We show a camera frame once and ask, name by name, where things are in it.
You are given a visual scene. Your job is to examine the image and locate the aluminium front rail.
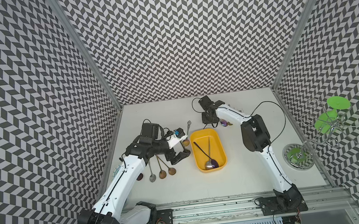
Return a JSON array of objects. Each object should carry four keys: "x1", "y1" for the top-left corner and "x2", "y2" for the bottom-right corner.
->
[{"x1": 157, "y1": 185, "x2": 358, "y2": 224}]

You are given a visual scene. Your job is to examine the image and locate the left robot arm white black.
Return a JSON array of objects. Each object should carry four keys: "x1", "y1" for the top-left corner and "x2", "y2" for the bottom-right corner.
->
[{"x1": 77, "y1": 122, "x2": 190, "y2": 224}]

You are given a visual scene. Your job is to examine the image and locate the rainbow handle purple spoon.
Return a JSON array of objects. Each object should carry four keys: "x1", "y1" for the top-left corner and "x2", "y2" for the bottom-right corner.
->
[{"x1": 220, "y1": 120, "x2": 230, "y2": 127}]

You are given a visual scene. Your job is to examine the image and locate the copper spoon long handle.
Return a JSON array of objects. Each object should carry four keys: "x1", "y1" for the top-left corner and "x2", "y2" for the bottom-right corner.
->
[{"x1": 157, "y1": 156, "x2": 177, "y2": 176}]

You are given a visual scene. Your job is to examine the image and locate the dark brown small spoon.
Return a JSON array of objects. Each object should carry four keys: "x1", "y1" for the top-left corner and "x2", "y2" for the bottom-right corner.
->
[{"x1": 136, "y1": 173, "x2": 144, "y2": 181}]

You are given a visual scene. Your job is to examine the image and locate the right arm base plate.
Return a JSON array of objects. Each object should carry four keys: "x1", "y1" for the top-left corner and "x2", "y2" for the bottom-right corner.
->
[{"x1": 254, "y1": 195, "x2": 309, "y2": 216}]

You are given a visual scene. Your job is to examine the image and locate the ornate silver gold spoon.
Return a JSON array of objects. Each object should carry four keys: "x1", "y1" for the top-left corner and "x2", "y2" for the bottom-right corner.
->
[{"x1": 182, "y1": 120, "x2": 192, "y2": 147}]

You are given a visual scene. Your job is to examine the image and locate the plain silver spoon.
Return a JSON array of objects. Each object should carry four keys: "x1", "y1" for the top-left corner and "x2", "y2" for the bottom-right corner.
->
[{"x1": 205, "y1": 138, "x2": 215, "y2": 170}]

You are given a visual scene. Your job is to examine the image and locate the purple iridescent spoon dark handle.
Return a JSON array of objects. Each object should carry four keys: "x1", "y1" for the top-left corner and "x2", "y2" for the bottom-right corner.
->
[{"x1": 193, "y1": 142, "x2": 219, "y2": 169}]

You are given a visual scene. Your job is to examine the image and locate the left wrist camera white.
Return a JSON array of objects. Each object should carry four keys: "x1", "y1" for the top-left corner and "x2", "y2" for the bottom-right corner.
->
[{"x1": 165, "y1": 128, "x2": 187, "y2": 149}]

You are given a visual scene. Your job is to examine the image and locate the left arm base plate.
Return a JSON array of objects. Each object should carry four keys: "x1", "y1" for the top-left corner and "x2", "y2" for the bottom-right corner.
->
[{"x1": 147, "y1": 209, "x2": 173, "y2": 224}]

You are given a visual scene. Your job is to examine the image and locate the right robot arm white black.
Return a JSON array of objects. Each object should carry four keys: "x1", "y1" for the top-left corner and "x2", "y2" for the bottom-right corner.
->
[{"x1": 198, "y1": 95, "x2": 308, "y2": 216}]

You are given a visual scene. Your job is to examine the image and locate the bronze spoon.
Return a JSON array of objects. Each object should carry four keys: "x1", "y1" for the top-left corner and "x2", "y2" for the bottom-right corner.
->
[{"x1": 156, "y1": 155, "x2": 167, "y2": 179}]

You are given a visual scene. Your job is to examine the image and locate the small silver teaspoon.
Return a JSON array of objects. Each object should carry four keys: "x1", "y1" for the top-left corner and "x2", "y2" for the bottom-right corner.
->
[{"x1": 148, "y1": 162, "x2": 156, "y2": 183}]

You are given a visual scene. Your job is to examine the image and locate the yellow plastic storage box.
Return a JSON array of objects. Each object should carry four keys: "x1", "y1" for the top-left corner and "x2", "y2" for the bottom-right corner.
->
[{"x1": 190, "y1": 128, "x2": 228, "y2": 173}]

